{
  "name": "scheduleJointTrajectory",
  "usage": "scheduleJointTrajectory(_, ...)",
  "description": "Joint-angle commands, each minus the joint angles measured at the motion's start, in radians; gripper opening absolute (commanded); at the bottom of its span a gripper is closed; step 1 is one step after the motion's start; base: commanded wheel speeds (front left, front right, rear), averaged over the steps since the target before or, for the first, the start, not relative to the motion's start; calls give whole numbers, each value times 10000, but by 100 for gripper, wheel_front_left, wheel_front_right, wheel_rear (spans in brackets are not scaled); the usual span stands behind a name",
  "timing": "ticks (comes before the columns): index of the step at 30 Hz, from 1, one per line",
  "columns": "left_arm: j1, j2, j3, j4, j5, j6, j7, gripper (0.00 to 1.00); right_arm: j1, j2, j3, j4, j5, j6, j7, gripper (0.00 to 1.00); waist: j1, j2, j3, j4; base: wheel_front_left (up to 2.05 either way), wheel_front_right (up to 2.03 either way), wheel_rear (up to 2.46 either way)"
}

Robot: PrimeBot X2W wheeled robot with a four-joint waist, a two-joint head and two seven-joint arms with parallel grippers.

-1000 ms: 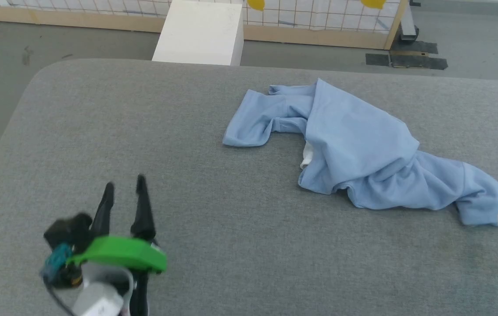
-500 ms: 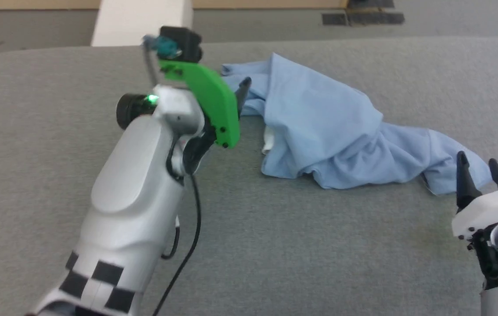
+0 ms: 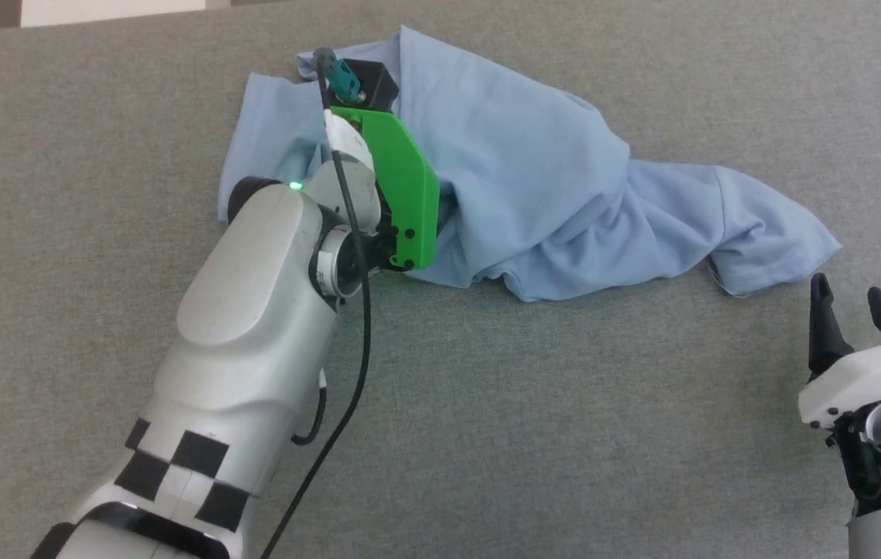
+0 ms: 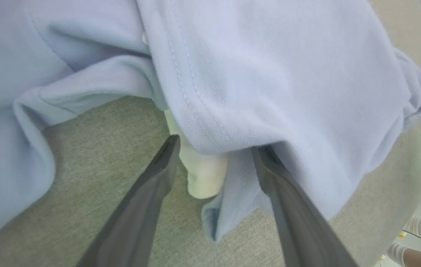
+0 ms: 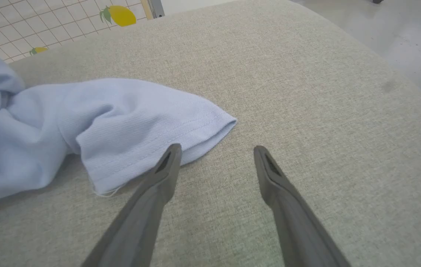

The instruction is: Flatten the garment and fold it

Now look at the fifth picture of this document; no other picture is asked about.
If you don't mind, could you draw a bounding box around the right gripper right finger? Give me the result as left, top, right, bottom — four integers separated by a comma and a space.
253, 145, 352, 267

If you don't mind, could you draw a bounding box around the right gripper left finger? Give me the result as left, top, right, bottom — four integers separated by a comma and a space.
81, 144, 182, 267

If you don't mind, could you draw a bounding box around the grey metal frame post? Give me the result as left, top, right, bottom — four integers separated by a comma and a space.
141, 0, 165, 20

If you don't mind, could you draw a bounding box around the beige fabric sofa cushion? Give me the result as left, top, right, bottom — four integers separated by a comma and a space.
0, 0, 421, 267

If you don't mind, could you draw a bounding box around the light blue knit garment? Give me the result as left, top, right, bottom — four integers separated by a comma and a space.
0, 54, 238, 208

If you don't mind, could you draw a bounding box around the lemon print grid cloth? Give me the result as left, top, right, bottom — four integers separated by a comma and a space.
0, 0, 154, 63

